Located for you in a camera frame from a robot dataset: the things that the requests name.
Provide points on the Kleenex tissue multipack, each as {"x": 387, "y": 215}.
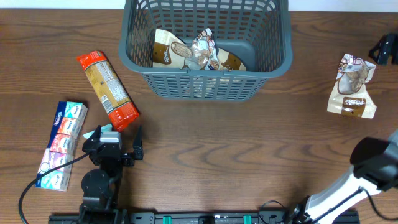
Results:
{"x": 66, "y": 127}

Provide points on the grey plastic lattice basket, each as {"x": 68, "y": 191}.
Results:
{"x": 258, "y": 32}

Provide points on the beige snack pouch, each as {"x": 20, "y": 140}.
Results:
{"x": 349, "y": 95}
{"x": 228, "y": 61}
{"x": 171, "y": 52}

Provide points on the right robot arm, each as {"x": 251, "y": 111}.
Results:
{"x": 373, "y": 162}

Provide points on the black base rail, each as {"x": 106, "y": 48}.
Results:
{"x": 275, "y": 216}

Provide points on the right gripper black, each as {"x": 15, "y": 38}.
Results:
{"x": 387, "y": 46}

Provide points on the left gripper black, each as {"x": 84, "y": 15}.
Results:
{"x": 129, "y": 160}

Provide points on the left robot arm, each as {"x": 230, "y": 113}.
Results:
{"x": 101, "y": 186}

